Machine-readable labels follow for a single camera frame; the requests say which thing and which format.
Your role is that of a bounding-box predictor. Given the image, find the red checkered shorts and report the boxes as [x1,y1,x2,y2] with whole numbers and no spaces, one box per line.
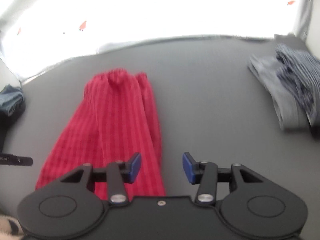
[36,69,165,197]

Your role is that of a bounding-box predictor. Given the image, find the black garment pile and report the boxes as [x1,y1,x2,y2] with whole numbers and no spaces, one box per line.
[0,102,25,152]

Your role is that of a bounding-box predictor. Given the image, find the blue denim garment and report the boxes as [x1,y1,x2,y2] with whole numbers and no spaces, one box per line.
[1,85,24,116]

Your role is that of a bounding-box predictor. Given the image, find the grey folded garment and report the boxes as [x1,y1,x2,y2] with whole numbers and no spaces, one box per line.
[248,55,309,131]

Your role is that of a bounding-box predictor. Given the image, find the white printed backdrop sheet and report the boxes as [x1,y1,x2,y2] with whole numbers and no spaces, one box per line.
[1,0,312,81]

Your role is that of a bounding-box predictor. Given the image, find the dark checkered folded shorts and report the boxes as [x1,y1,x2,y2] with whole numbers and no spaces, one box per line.
[275,44,319,127]

